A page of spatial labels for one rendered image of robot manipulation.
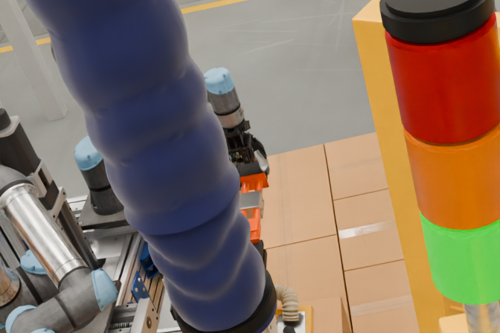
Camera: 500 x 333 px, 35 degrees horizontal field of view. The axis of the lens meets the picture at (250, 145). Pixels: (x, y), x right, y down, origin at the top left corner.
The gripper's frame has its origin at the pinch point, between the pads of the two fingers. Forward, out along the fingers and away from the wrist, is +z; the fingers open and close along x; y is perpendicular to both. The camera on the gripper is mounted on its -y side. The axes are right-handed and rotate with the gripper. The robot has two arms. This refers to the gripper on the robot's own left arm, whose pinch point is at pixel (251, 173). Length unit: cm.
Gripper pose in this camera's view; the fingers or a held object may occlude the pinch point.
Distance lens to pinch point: 229.8
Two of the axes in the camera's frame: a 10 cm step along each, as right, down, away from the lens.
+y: -0.6, 5.8, -8.1
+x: 9.6, -1.8, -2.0
